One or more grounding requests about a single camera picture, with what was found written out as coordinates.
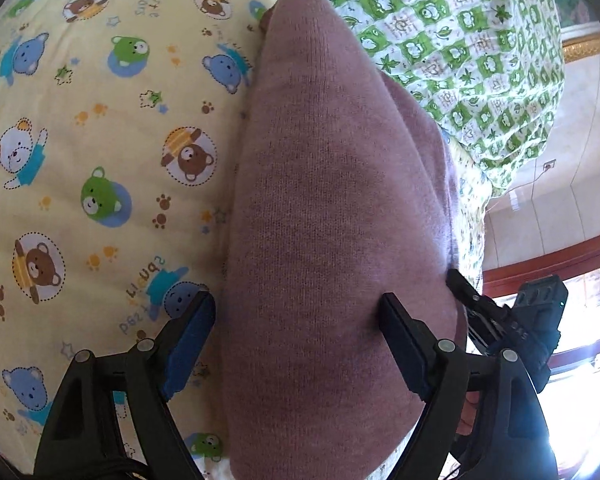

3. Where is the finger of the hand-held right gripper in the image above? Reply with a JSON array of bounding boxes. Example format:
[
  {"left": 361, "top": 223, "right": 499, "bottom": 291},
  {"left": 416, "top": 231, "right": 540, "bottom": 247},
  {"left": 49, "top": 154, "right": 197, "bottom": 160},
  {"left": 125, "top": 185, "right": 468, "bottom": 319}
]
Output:
[{"left": 445, "top": 269, "right": 512, "bottom": 357}]

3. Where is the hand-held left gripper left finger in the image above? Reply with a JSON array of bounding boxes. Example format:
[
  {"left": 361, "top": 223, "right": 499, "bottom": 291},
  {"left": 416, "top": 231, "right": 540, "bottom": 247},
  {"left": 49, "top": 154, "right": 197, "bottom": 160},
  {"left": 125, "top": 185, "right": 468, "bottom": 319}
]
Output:
[{"left": 34, "top": 290, "right": 217, "bottom": 480}]

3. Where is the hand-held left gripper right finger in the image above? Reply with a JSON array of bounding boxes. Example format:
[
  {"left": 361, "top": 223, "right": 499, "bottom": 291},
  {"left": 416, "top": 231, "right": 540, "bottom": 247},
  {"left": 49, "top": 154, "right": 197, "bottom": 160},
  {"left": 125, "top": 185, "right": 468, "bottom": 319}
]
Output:
[{"left": 378, "top": 292, "right": 551, "bottom": 480}]

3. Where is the purple knit sweater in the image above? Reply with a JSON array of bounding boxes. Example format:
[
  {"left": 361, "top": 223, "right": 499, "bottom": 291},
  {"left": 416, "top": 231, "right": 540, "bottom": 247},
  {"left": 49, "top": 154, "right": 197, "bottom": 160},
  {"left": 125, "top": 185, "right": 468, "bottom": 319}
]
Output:
[{"left": 219, "top": 0, "right": 468, "bottom": 480}]

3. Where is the person's right hand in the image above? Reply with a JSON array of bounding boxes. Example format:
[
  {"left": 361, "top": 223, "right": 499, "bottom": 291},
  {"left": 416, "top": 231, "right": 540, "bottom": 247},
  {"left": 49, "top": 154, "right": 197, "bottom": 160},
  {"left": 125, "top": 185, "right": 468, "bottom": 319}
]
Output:
[{"left": 455, "top": 389, "right": 482, "bottom": 437}]

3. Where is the yellow bear-print bedsheet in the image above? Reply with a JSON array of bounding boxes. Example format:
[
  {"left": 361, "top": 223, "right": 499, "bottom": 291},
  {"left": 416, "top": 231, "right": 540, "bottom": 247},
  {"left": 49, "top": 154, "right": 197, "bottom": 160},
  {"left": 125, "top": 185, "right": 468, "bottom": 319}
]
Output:
[{"left": 0, "top": 0, "right": 493, "bottom": 480}]

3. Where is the green checkered quilt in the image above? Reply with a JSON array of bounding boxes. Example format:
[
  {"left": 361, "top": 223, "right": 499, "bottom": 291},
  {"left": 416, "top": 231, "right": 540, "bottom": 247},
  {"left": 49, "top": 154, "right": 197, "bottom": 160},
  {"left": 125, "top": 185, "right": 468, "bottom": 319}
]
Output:
[{"left": 232, "top": 0, "right": 566, "bottom": 201}]

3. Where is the red-brown wooden window frame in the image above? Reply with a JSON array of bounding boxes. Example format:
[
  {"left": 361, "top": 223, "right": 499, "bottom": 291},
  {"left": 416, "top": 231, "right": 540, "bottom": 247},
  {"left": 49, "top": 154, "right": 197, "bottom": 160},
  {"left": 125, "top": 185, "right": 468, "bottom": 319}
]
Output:
[{"left": 482, "top": 240, "right": 600, "bottom": 411}]

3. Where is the gold ornate frame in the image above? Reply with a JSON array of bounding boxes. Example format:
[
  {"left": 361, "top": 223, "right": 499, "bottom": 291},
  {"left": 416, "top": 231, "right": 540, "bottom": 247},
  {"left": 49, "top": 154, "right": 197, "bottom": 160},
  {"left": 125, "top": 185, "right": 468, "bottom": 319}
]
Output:
[{"left": 562, "top": 35, "right": 600, "bottom": 63}]

